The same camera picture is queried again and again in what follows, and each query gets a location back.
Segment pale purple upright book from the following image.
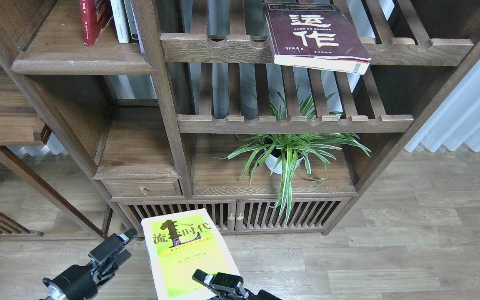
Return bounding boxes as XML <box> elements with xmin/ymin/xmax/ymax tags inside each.
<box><xmin>131</xmin><ymin>0</ymin><xmax>145</xmax><ymax>54</ymax></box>

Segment white plant pot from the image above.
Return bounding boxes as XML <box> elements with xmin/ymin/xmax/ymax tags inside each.
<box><xmin>264</xmin><ymin>145</ymin><xmax>304</xmax><ymax>178</ymax></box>

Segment dark upright book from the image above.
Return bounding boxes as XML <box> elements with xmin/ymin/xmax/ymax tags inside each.
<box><xmin>124</xmin><ymin>0</ymin><xmax>139</xmax><ymax>44</ymax></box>

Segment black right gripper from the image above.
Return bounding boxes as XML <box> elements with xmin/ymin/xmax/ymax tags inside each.
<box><xmin>192</xmin><ymin>268</ymin><xmax>279</xmax><ymax>300</ymax></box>

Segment brass drawer knob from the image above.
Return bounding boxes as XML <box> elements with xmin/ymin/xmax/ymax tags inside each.
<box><xmin>139</xmin><ymin>185</ymin><xmax>148</xmax><ymax>195</ymax></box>

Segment dark wooden bookshelf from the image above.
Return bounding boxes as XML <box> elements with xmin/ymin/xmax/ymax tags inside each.
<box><xmin>0</xmin><ymin>0</ymin><xmax>480</xmax><ymax>234</ymax></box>

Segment green spider plant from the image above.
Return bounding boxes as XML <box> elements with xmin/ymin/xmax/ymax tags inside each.
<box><xmin>215</xmin><ymin>85</ymin><xmax>372</xmax><ymax>227</ymax></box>

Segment maroon book white characters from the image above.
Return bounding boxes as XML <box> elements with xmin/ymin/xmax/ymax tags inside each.
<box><xmin>262</xmin><ymin>2</ymin><xmax>371</xmax><ymax>75</ymax></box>

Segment white curtain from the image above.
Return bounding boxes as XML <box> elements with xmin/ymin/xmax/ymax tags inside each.
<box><xmin>405</xmin><ymin>59</ymin><xmax>480</xmax><ymax>152</ymax></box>

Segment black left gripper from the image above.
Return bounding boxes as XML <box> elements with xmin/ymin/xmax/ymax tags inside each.
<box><xmin>42</xmin><ymin>228</ymin><xmax>138</xmax><ymax>300</ymax></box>

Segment white upright book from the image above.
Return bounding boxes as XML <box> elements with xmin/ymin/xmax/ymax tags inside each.
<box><xmin>110</xmin><ymin>0</ymin><xmax>131</xmax><ymax>43</ymax></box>

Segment yellow-green book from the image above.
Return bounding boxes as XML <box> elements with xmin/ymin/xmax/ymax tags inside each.
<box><xmin>141</xmin><ymin>209</ymin><xmax>240</xmax><ymax>300</ymax></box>

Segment red book with photos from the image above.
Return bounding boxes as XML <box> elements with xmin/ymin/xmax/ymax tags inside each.
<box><xmin>79</xmin><ymin>0</ymin><xmax>113</xmax><ymax>46</ymax></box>

